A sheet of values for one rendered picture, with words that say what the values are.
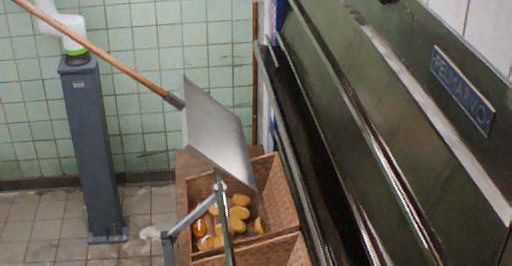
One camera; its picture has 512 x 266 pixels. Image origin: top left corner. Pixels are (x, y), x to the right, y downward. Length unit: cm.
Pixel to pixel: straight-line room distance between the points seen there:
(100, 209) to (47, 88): 86
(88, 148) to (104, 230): 62
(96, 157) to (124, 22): 83
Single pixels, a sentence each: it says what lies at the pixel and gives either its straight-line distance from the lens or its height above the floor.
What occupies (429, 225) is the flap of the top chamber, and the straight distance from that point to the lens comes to 112.
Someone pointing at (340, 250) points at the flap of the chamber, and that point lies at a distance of 151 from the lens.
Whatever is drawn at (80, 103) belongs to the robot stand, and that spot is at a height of 99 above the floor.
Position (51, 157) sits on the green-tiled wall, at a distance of 403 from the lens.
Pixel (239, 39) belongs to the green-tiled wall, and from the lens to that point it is 355.
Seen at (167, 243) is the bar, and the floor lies 92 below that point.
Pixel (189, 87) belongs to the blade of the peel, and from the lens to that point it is 256.
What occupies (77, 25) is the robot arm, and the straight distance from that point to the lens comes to 294.
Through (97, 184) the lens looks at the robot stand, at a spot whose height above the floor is 44.
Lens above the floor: 246
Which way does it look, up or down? 32 degrees down
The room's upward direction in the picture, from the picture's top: straight up
